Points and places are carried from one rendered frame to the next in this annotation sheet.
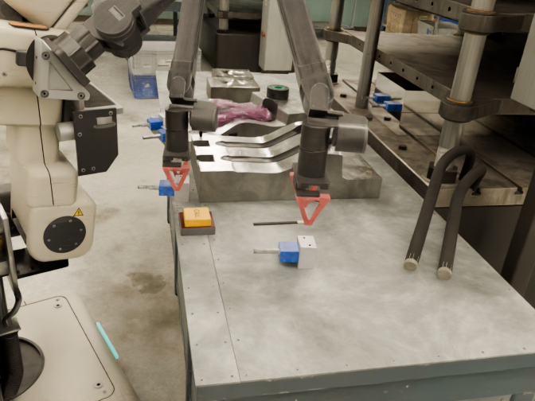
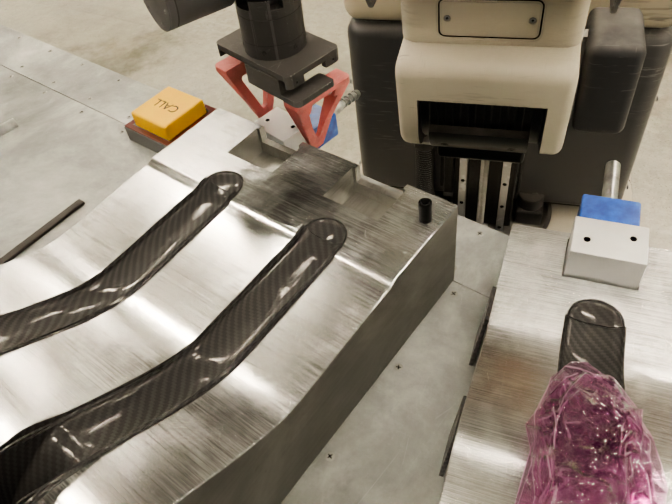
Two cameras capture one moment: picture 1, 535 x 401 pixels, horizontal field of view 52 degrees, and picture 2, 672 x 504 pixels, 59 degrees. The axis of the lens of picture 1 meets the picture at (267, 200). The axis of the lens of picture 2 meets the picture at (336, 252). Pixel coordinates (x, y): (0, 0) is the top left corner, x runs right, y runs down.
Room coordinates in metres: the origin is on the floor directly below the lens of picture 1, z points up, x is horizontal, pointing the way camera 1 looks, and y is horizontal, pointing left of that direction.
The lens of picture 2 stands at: (1.73, -0.01, 1.21)
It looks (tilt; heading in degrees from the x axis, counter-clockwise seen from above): 48 degrees down; 149
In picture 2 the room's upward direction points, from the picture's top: 10 degrees counter-clockwise
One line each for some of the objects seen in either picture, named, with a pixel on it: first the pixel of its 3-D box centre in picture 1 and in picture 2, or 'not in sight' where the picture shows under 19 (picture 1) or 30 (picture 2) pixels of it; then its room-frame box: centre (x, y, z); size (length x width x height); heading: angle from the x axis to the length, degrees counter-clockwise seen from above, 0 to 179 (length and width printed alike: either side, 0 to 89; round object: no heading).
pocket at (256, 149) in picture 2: (205, 164); (270, 163); (1.34, 0.17, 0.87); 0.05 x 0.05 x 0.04; 14
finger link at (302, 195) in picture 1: (309, 201); not in sight; (0.99, -0.08, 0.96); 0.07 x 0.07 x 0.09; 6
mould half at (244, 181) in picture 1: (283, 158); (104, 379); (1.44, -0.04, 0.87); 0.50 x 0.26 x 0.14; 104
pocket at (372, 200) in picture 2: (201, 149); (368, 207); (1.45, 0.20, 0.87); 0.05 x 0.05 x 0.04; 14
